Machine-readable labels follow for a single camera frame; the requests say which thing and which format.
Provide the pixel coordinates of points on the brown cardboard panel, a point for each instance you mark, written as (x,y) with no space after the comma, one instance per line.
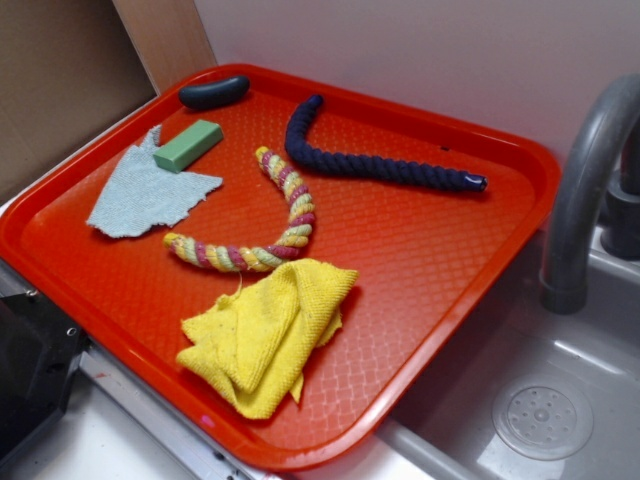
(72,69)

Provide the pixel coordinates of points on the grey toy faucet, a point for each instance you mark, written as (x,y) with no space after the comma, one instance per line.
(601,175)

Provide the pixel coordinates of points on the yellow folded cloth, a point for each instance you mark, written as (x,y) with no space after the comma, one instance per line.
(251,347)

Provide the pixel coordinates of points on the grey toy sink basin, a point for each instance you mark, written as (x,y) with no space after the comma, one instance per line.
(519,392)

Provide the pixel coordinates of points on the dark blue curved capsule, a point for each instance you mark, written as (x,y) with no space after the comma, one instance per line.
(214,94)

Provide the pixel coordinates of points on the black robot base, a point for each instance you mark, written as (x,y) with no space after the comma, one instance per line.
(41,348)

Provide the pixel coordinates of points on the green rectangular block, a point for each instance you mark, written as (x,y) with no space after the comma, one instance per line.
(188,146)

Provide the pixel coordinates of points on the red plastic tray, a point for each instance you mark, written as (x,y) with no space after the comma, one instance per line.
(424,257)

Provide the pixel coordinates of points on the light blue cloth piece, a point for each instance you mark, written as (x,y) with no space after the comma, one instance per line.
(139,195)

